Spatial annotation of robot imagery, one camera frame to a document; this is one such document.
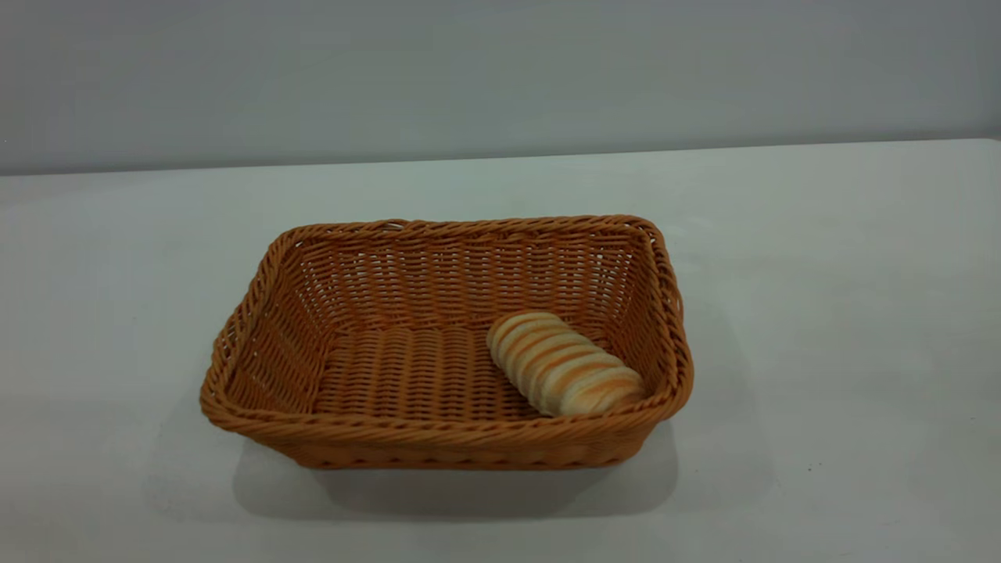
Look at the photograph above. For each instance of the striped bread roll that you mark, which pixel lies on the striped bread roll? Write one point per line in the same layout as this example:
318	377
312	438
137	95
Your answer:
563	365

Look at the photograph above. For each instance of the orange woven wicker basket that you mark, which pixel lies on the orange woven wicker basket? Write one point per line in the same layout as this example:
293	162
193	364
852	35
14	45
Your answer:
407	367

